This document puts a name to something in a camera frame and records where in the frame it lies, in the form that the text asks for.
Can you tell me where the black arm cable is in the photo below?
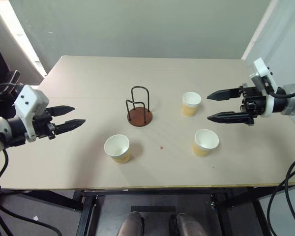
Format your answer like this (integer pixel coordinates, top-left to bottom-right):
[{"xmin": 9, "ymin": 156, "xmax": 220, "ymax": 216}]
[
  {"xmin": 266, "ymin": 83, "xmax": 295, "ymax": 236},
  {"xmin": 0, "ymin": 82, "xmax": 62, "ymax": 236}
]

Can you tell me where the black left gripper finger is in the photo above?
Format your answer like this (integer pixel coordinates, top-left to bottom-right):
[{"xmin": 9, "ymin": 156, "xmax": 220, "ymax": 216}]
[
  {"xmin": 54, "ymin": 119, "xmax": 87, "ymax": 135},
  {"xmin": 47, "ymin": 105, "xmax": 76, "ymax": 117}
]

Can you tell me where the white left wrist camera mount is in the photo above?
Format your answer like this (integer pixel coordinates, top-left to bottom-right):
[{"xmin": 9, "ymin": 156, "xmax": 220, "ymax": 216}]
[{"xmin": 13, "ymin": 85, "xmax": 50, "ymax": 142}]

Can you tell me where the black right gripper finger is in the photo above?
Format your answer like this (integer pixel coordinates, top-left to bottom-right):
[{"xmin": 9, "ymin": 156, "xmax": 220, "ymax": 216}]
[
  {"xmin": 206, "ymin": 88, "xmax": 244, "ymax": 101},
  {"xmin": 207, "ymin": 111, "xmax": 251, "ymax": 124}
]

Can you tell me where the black metal table frame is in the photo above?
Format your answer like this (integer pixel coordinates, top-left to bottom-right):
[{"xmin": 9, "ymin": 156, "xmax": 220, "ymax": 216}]
[{"xmin": 0, "ymin": 186, "xmax": 295, "ymax": 236}]

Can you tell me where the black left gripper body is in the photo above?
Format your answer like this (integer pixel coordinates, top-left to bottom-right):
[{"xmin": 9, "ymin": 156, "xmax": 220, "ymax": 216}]
[{"xmin": 32, "ymin": 108, "xmax": 57, "ymax": 141}]

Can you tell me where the wire cup holder wooden base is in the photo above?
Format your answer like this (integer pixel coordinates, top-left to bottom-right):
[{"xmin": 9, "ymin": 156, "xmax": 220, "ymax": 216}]
[{"xmin": 125, "ymin": 86, "xmax": 154, "ymax": 127}]

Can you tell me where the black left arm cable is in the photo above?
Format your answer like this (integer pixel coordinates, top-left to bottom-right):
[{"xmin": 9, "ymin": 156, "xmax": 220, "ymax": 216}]
[{"xmin": 0, "ymin": 82, "xmax": 62, "ymax": 236}]

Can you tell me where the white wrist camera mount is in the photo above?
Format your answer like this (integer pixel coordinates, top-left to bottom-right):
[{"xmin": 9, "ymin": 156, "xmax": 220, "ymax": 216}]
[
  {"xmin": 13, "ymin": 85, "xmax": 50, "ymax": 142},
  {"xmin": 249, "ymin": 58, "xmax": 279, "ymax": 118}
]

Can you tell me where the yellow paper cup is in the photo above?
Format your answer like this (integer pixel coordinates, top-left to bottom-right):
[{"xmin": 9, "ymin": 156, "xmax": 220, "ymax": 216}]
[
  {"xmin": 103, "ymin": 134, "xmax": 132, "ymax": 164},
  {"xmin": 192, "ymin": 129, "xmax": 220, "ymax": 158},
  {"xmin": 181, "ymin": 91, "xmax": 202, "ymax": 118}
]

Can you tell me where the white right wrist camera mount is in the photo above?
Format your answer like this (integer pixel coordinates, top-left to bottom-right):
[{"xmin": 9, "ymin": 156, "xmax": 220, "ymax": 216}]
[{"xmin": 249, "ymin": 58, "xmax": 279, "ymax": 118}]

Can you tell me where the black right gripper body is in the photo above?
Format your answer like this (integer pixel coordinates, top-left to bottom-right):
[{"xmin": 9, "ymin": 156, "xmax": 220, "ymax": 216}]
[{"xmin": 239, "ymin": 85, "xmax": 267, "ymax": 126}]

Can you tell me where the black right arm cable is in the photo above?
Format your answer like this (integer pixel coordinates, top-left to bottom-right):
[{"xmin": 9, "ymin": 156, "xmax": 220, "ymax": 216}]
[{"xmin": 266, "ymin": 83, "xmax": 295, "ymax": 236}]

